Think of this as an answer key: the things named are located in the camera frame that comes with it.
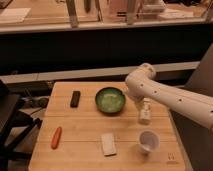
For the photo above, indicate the green ceramic bowl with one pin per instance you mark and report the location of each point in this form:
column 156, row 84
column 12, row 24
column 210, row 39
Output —
column 110, row 100

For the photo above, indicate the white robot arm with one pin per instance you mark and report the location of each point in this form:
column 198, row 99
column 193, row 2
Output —
column 197, row 107

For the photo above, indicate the black rectangular block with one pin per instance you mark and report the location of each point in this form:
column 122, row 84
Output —
column 75, row 99

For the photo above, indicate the small white bottle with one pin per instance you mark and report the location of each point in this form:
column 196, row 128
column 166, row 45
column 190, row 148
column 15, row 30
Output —
column 145, row 112

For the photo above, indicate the white folded cloth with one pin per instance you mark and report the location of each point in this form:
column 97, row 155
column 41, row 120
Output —
column 108, row 144

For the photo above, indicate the orange carrot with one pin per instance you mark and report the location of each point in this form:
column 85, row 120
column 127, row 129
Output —
column 56, row 138

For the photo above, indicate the black chair frame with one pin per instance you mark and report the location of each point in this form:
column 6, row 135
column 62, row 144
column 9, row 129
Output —
column 10, row 117

